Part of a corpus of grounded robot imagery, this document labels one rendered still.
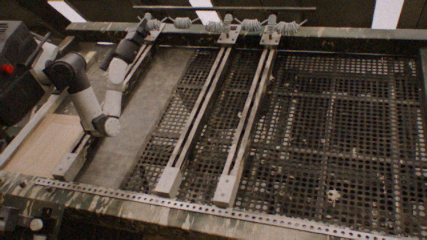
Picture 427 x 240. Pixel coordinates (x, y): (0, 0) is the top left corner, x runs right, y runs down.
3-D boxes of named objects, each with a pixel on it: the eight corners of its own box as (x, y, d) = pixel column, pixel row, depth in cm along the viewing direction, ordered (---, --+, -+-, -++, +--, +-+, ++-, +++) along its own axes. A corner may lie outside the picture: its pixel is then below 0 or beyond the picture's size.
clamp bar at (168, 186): (154, 200, 158) (138, 162, 142) (227, 39, 237) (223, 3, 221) (177, 204, 155) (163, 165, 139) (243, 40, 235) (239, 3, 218)
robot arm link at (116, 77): (126, 59, 162) (123, 91, 161) (125, 65, 171) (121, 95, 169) (110, 57, 161) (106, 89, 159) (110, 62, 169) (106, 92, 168)
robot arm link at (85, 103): (103, 145, 153) (81, 93, 145) (83, 144, 161) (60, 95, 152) (123, 131, 161) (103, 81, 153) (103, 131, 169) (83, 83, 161)
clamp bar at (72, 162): (54, 183, 172) (29, 147, 156) (155, 37, 252) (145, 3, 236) (73, 186, 169) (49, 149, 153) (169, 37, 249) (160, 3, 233)
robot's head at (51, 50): (47, 58, 158) (58, 43, 163) (23, 47, 157) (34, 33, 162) (48, 67, 163) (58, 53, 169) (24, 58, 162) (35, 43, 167)
